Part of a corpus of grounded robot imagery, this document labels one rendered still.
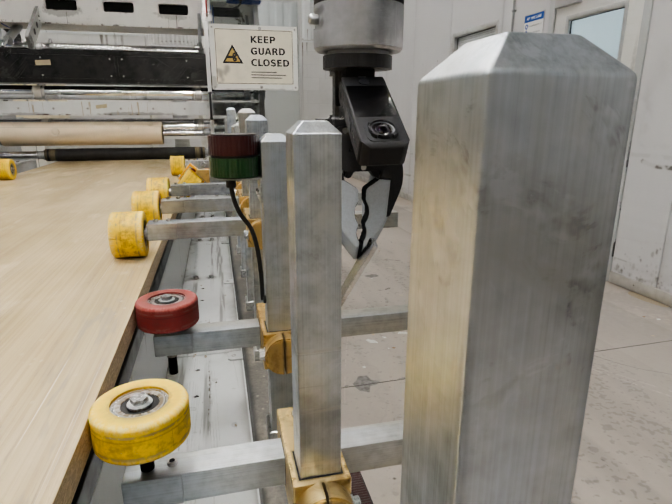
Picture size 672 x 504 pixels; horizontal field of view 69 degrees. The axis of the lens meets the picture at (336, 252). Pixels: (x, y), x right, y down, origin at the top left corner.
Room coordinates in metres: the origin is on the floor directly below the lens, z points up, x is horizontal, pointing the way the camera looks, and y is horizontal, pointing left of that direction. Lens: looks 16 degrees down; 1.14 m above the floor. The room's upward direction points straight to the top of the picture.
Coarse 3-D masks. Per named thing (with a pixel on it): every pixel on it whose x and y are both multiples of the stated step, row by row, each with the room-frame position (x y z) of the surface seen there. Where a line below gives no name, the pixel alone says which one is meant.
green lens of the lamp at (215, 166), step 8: (216, 160) 0.57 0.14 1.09; (224, 160) 0.57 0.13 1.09; (232, 160) 0.57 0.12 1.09; (240, 160) 0.57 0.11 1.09; (248, 160) 0.57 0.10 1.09; (256, 160) 0.58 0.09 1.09; (216, 168) 0.57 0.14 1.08; (224, 168) 0.57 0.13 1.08; (232, 168) 0.57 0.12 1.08; (240, 168) 0.57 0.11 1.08; (248, 168) 0.57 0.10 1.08; (256, 168) 0.58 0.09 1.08; (216, 176) 0.57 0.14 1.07; (224, 176) 0.57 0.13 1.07; (232, 176) 0.57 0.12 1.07; (240, 176) 0.57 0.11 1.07; (248, 176) 0.57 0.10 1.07
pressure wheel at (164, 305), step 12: (144, 300) 0.60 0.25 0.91; (156, 300) 0.61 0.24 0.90; (168, 300) 0.61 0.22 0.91; (180, 300) 0.61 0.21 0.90; (192, 300) 0.60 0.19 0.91; (144, 312) 0.57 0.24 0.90; (156, 312) 0.57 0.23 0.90; (168, 312) 0.57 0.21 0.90; (180, 312) 0.58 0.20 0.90; (192, 312) 0.60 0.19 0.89; (144, 324) 0.58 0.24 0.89; (156, 324) 0.57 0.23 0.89; (168, 324) 0.57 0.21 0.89; (180, 324) 0.58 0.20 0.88; (192, 324) 0.60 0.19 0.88; (168, 360) 0.61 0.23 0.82
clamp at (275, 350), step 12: (264, 312) 0.65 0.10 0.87; (264, 324) 0.61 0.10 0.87; (264, 336) 0.58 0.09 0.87; (276, 336) 0.57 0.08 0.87; (288, 336) 0.57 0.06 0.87; (264, 348) 0.57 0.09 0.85; (276, 348) 0.56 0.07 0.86; (288, 348) 0.56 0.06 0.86; (264, 360) 0.57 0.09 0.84; (276, 360) 0.56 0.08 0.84; (288, 360) 0.56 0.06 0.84; (276, 372) 0.56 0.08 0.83; (288, 372) 0.56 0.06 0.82
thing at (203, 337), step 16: (240, 320) 0.64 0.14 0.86; (256, 320) 0.64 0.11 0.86; (352, 320) 0.66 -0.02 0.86; (368, 320) 0.66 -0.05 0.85; (384, 320) 0.67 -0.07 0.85; (400, 320) 0.67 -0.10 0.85; (160, 336) 0.59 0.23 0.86; (176, 336) 0.60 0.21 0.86; (192, 336) 0.60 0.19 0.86; (208, 336) 0.61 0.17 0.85; (224, 336) 0.61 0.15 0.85; (240, 336) 0.62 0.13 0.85; (256, 336) 0.62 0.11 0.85; (160, 352) 0.59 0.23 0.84; (176, 352) 0.60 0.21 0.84; (192, 352) 0.60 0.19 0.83
